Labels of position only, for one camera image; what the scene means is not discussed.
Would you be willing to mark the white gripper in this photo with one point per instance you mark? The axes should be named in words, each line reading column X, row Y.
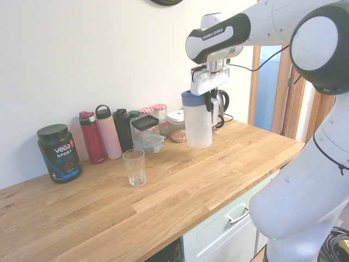
column 210, row 82

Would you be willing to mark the translucent pitcher blue lid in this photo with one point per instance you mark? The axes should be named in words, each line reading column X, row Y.
column 197, row 128

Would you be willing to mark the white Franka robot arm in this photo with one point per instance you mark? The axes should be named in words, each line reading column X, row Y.
column 300, row 191

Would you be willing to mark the pink water bottle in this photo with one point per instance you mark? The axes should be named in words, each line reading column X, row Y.
column 109, row 136

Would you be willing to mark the red water bottle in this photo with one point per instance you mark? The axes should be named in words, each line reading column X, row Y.
column 92, row 139

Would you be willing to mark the steel electric kettle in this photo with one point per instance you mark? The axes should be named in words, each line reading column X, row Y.
column 222, row 103

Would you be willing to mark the cereal container white red lid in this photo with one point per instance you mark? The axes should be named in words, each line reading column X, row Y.
column 177, row 128

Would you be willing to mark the small jar red checkered lid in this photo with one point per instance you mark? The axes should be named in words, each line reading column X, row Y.
column 164, row 128

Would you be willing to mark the clear container black lid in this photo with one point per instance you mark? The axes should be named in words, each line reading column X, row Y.
column 145, row 128

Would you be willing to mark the glass container teal lid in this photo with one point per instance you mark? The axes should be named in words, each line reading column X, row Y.
column 152, row 144

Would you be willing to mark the green-lidded clear jar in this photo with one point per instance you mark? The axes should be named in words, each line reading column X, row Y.
column 134, row 114

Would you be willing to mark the black shaker bottle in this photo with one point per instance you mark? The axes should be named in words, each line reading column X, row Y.
column 122, row 131

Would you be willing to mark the clear faceted drinking glass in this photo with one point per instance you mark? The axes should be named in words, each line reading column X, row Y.
column 134, row 169

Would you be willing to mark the black steel dishwasher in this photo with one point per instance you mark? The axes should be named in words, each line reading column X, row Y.
column 169, row 252

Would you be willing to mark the black Vega protein tub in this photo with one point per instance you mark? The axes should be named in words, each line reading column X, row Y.
column 60, row 155

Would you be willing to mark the wooden door frame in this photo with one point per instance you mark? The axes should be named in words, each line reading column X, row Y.
column 283, row 109

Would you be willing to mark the black round wall clock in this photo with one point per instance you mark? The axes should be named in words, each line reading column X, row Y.
column 166, row 2

